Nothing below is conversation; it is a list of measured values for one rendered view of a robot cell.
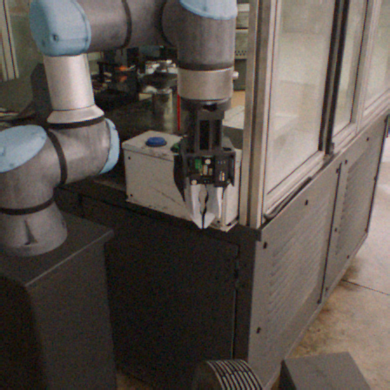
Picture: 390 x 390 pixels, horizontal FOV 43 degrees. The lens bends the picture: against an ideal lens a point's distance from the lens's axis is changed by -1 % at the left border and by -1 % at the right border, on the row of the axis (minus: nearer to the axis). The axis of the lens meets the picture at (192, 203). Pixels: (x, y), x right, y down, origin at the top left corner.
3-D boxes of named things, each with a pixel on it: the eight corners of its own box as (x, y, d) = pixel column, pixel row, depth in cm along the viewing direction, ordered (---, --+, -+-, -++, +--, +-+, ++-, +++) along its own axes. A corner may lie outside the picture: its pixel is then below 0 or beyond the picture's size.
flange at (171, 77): (184, 76, 151) (184, 68, 150) (173, 84, 141) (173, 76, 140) (150, 74, 153) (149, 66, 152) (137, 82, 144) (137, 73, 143)
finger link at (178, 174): (173, 202, 76) (172, 148, 72) (172, 198, 77) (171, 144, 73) (205, 200, 76) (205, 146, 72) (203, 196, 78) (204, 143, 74)
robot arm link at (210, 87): (175, 60, 69) (232, 59, 70) (175, 93, 71) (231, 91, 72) (179, 71, 62) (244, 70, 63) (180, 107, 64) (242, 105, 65)
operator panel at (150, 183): (249, 212, 115) (252, 151, 108) (225, 232, 107) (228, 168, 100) (151, 184, 129) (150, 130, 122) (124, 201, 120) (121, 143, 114)
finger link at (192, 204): (185, 244, 74) (185, 187, 70) (182, 224, 80) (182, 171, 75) (206, 242, 75) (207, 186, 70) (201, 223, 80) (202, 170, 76)
